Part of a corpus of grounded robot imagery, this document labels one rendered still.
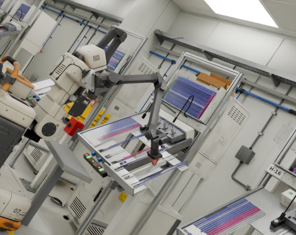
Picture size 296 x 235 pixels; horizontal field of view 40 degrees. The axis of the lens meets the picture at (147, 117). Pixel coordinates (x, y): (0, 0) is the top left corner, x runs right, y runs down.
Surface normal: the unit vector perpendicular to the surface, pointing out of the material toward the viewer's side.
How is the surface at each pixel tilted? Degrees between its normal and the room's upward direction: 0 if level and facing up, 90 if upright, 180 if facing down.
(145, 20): 90
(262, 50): 90
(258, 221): 44
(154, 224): 90
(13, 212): 90
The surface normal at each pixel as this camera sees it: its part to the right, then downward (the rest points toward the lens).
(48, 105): -0.54, -0.54
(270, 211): -0.04, -0.89
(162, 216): 0.54, 0.36
